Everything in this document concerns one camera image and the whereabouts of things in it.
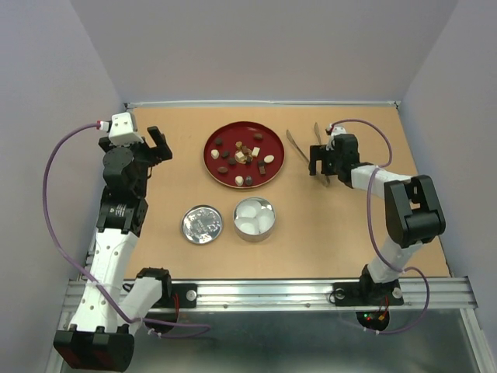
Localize silver metal tongs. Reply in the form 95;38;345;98
286;123;331;187

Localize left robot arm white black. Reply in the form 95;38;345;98
54;122;173;372

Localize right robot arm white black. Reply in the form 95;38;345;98
308;134;446;307

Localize white square chocolate centre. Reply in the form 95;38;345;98
235;152;246;162

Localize red round tray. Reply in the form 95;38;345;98
203;121;285;190

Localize silver tin lid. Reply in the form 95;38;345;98
180;204;224;245

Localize white paper cup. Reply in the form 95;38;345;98
235;218;259;235
255;208;275;233
236;200;261;218

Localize round silver tin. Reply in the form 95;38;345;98
233;197;276;243

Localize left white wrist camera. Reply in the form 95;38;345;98
108;112;143;146

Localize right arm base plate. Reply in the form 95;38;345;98
332;281;404;307

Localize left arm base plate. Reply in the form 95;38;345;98
153;283;198;309

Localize aluminium mounting rail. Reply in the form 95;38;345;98
64;276;478;314

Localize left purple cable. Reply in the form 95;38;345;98
42;120;212;340

